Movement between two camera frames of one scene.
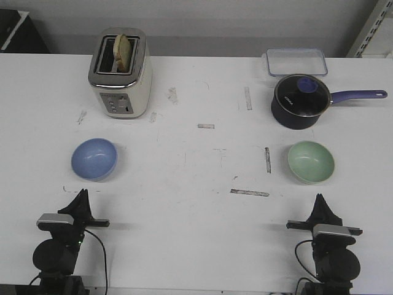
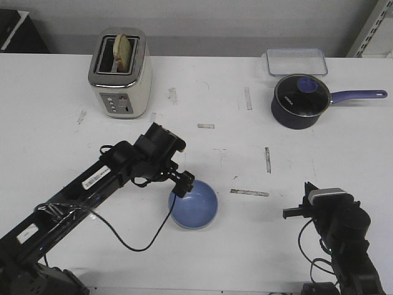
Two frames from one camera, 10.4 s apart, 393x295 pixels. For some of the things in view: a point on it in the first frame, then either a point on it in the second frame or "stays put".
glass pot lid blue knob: (303, 94) stays put
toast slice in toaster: (121, 53) stays put
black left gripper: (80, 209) → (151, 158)
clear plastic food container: (295, 61) stays put
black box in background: (18, 34) stays put
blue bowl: (95, 158) → (197, 209)
